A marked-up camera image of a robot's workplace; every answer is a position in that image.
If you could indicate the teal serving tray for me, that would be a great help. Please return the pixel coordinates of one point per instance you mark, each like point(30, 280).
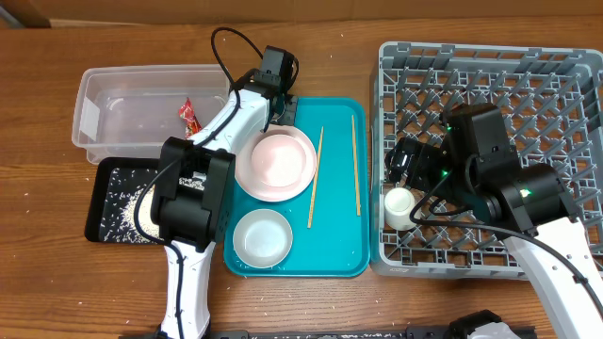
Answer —
point(337, 245)

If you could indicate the grey metal bowl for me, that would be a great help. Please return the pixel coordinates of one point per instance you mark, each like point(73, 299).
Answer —
point(262, 238)

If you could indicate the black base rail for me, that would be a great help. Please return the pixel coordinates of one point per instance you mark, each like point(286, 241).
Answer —
point(482, 324)

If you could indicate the white cup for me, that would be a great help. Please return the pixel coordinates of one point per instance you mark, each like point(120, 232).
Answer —
point(398, 204)

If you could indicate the wooden chopstick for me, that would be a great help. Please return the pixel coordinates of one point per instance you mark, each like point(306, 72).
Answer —
point(315, 181)
point(355, 166)

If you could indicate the black waste tray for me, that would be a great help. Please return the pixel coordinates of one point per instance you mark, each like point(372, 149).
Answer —
point(100, 187)

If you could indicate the rice and food leftovers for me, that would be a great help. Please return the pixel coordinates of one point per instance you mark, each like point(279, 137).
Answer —
point(117, 221)

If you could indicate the clear plastic bin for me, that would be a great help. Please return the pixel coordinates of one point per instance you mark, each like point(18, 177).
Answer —
point(130, 111)

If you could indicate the grey dishwasher rack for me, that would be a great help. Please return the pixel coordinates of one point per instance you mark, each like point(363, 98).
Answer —
point(551, 102)

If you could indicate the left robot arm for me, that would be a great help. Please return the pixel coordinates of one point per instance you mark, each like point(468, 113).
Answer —
point(193, 189)

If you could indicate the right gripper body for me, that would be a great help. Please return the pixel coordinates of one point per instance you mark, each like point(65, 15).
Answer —
point(427, 166)

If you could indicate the red snack wrapper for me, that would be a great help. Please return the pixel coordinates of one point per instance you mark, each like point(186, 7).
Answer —
point(187, 114)

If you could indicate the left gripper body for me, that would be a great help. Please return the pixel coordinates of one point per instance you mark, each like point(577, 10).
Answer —
point(288, 110)

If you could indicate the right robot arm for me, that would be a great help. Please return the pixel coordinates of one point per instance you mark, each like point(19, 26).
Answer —
point(475, 180)

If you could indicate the large pink plate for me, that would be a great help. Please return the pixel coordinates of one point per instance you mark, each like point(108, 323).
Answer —
point(248, 181)

